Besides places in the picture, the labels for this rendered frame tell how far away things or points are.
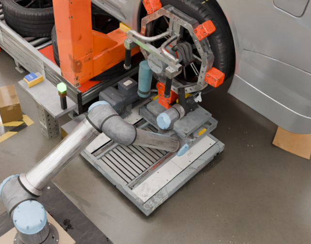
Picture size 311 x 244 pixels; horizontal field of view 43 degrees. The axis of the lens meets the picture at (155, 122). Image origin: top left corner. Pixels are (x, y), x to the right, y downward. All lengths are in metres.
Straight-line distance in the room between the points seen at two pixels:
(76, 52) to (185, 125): 0.96
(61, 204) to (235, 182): 1.27
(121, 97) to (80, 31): 0.59
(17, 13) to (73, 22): 1.17
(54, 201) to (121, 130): 0.71
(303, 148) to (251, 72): 1.24
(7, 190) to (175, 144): 0.94
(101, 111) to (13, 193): 0.59
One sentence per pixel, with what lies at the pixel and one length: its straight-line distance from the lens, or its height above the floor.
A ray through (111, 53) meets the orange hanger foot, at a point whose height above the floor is 0.65.
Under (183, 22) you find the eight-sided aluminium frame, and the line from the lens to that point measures 2.33.
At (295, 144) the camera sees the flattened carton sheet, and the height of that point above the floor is 0.01.
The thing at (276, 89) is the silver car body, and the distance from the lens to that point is 2.25.
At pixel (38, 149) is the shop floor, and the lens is 3.07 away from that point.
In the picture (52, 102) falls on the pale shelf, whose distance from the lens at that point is 2.75.
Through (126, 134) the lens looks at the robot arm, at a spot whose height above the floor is 0.89.
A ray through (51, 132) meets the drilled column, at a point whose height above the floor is 0.06.
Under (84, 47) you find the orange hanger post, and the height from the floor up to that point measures 0.80.
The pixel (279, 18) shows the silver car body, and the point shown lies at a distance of 2.07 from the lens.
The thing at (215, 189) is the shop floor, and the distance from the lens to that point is 2.91.
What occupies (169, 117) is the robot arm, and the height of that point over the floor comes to 0.66.
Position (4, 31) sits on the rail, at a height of 0.35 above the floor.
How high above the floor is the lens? 2.37
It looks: 47 degrees down
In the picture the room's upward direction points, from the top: 7 degrees clockwise
